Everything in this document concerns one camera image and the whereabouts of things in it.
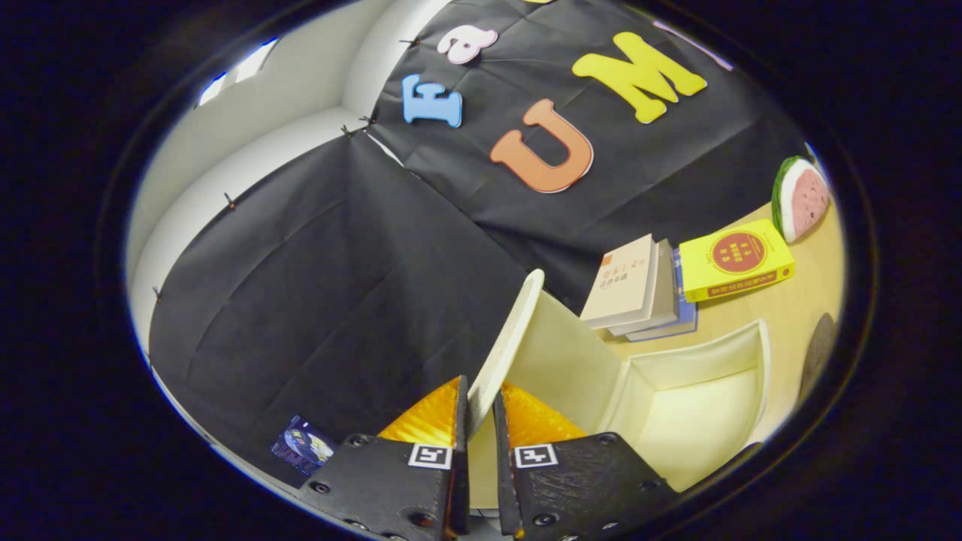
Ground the grey book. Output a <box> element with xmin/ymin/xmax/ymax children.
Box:
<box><xmin>609</xmin><ymin>239</ymin><xmax>681</xmax><ymax>337</ymax></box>

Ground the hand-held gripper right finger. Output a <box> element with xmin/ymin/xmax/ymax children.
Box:
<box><xmin>492</xmin><ymin>382</ymin><xmax>681</xmax><ymax>541</ymax></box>

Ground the cream storage box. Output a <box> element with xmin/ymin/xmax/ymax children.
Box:
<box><xmin>466</xmin><ymin>269</ymin><xmax>773</xmax><ymax>512</ymax></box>

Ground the long ceiling light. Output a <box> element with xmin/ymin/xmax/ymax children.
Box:
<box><xmin>197</xmin><ymin>38</ymin><xmax>279</xmax><ymax>106</ymax></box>

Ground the beige book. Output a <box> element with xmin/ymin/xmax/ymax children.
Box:
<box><xmin>580</xmin><ymin>234</ymin><xmax>660</xmax><ymax>330</ymax></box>

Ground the watermelon slice plush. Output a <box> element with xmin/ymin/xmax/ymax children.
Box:
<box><xmin>771</xmin><ymin>156</ymin><xmax>831</xmax><ymax>243</ymax></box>

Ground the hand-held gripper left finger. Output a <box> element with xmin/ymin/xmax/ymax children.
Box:
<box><xmin>297</xmin><ymin>374</ymin><xmax>470</xmax><ymax>541</ymax></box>

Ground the blue book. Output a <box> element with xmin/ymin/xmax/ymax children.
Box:
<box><xmin>625</xmin><ymin>248</ymin><xmax>698</xmax><ymax>343</ymax></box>

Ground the yellow book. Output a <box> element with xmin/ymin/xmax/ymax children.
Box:
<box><xmin>678</xmin><ymin>219</ymin><xmax>796</xmax><ymax>304</ymax></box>

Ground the black backdrop cloth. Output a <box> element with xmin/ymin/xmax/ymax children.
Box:
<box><xmin>147</xmin><ymin>0</ymin><xmax>816</xmax><ymax>467</ymax></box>

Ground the brown fuzzy slipper shoe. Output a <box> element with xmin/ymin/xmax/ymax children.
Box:
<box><xmin>798</xmin><ymin>313</ymin><xmax>837</xmax><ymax>399</ymax></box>

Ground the blue printed card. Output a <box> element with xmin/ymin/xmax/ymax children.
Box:
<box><xmin>272</xmin><ymin>416</ymin><xmax>337</xmax><ymax>476</ymax></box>

